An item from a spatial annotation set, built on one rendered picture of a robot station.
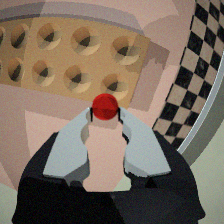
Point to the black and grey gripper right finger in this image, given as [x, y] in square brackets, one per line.
[149, 156]

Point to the red disc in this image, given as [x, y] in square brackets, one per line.
[105, 106]

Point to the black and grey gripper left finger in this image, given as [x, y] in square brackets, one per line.
[61, 159]

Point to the tan tray with round pockets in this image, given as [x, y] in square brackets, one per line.
[71, 57]

